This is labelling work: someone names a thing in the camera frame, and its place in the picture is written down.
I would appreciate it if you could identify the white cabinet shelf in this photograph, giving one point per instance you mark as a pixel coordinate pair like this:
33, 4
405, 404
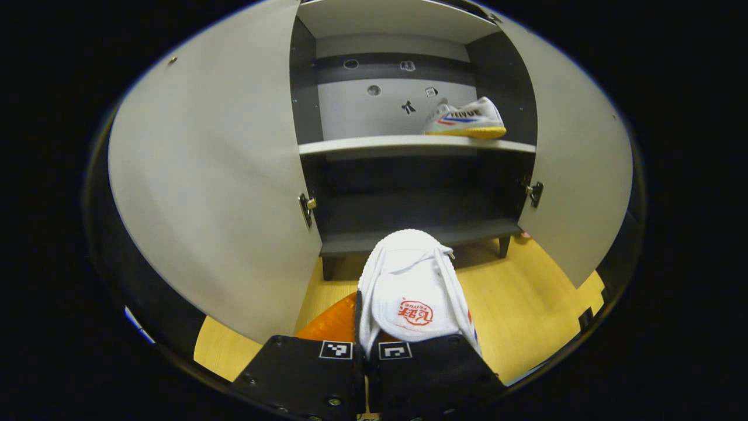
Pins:
380, 145
397, 17

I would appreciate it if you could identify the dark cabinet bottom shelf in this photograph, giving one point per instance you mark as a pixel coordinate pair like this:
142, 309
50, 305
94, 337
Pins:
409, 234

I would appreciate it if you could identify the white shoe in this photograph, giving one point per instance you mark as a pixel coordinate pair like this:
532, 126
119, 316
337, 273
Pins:
467, 120
409, 286

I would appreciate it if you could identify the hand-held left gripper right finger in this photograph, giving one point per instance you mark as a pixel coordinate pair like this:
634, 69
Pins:
432, 380

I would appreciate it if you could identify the metal door hinge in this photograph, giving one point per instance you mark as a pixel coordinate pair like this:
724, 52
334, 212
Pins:
305, 209
535, 193

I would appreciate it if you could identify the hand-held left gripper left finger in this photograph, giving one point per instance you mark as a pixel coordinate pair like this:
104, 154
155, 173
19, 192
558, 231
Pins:
304, 380

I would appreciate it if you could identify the white cabinet door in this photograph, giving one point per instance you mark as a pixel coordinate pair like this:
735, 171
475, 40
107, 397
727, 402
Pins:
216, 187
578, 175

